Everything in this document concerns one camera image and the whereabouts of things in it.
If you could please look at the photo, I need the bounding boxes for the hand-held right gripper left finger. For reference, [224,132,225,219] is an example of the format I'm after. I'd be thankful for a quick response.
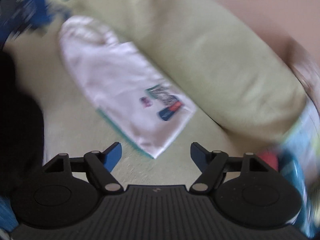
[42,142,123,193]

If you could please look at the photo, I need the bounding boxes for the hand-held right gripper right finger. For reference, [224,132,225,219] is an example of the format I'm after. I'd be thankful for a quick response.
[190,142,269,193]

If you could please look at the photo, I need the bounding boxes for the white printed t-shirt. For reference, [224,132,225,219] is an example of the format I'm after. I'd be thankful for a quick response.
[58,15,198,160]

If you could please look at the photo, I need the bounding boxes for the sofa with light green cover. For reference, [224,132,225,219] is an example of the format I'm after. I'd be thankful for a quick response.
[0,0,310,190]

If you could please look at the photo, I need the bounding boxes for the pink knitted blanket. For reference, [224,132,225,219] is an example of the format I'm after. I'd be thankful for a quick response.
[257,152,279,172]

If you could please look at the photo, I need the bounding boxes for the light green sofa back cushion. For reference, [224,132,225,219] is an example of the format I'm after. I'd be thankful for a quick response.
[72,0,309,143]

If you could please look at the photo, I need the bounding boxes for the pastel patchwork quilt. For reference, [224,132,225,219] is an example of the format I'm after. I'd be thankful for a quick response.
[284,102,320,155]

